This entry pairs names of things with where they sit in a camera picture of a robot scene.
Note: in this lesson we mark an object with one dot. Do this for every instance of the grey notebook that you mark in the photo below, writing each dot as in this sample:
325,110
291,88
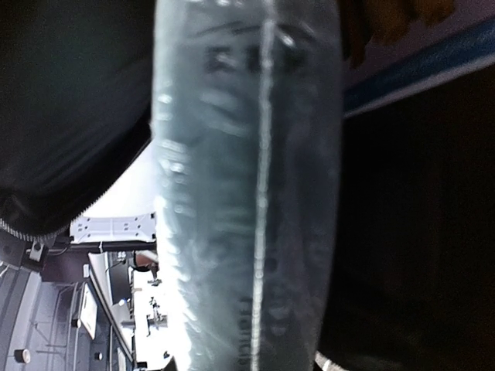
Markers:
246,123

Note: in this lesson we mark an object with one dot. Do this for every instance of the white slotted cable duct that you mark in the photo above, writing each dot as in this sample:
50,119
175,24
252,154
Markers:
88,229

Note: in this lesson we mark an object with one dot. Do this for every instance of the black student bag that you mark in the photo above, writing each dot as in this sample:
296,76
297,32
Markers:
412,279

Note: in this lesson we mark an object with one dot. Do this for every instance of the dog picture book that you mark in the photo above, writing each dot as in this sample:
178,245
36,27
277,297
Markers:
425,58

